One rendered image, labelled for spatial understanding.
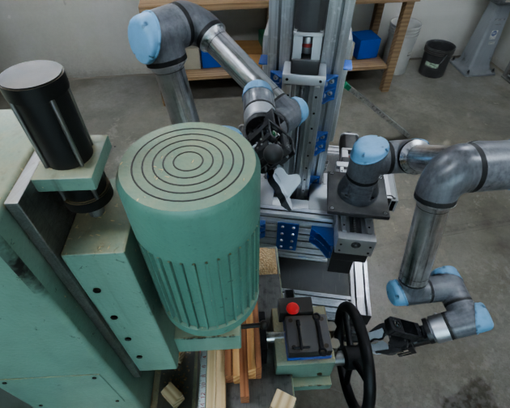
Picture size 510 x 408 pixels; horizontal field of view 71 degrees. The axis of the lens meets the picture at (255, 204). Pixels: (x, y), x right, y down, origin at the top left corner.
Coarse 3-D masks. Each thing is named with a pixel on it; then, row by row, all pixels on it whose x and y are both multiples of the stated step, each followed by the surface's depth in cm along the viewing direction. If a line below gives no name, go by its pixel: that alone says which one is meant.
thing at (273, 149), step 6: (270, 144) 60; (276, 144) 60; (264, 150) 60; (270, 150) 59; (276, 150) 59; (282, 150) 60; (264, 156) 60; (270, 156) 60; (276, 156) 60; (282, 156) 60; (264, 162) 61; (270, 162) 60; (276, 162) 60
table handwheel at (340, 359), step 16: (352, 304) 94; (336, 320) 106; (352, 320) 89; (336, 336) 107; (368, 336) 85; (352, 352) 93; (368, 352) 82; (352, 368) 93; (368, 368) 81; (368, 384) 81; (352, 400) 96; (368, 400) 81
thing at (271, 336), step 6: (258, 312) 84; (264, 312) 84; (264, 318) 83; (264, 330) 81; (264, 336) 80; (270, 336) 84; (276, 336) 84; (282, 336) 84; (264, 342) 79; (270, 342) 84; (264, 348) 79; (264, 354) 80; (264, 360) 83
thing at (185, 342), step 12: (180, 336) 73; (192, 336) 73; (204, 336) 73; (216, 336) 73; (228, 336) 73; (240, 336) 74; (180, 348) 76; (192, 348) 76; (204, 348) 76; (216, 348) 77; (228, 348) 77
